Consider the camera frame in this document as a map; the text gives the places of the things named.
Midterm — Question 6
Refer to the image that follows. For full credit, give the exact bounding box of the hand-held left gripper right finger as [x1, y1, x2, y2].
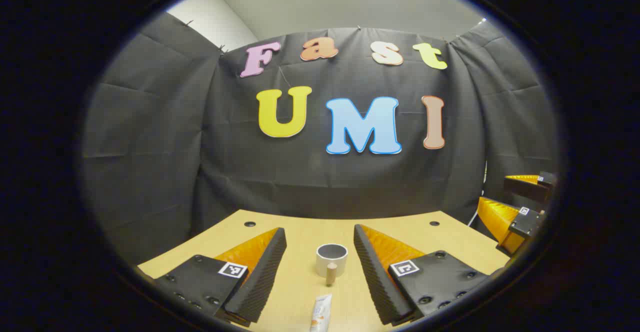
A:
[353, 223, 503, 327]

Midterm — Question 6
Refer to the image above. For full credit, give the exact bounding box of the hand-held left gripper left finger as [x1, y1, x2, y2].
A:
[152, 227, 288, 329]

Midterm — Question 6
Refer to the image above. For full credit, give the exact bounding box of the white cup with wooden handle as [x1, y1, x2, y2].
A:
[315, 243, 349, 287]

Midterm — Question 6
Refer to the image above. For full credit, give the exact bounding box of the white toothpaste tube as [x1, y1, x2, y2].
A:
[309, 293, 333, 332]

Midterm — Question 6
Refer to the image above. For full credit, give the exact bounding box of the light wooden desktop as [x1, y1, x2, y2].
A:
[137, 209, 511, 332]

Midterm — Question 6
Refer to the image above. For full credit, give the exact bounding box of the black backdrop cloth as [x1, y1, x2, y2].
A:
[80, 12, 561, 268]

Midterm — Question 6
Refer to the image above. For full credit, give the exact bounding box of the white cable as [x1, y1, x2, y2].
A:
[467, 159, 489, 228]

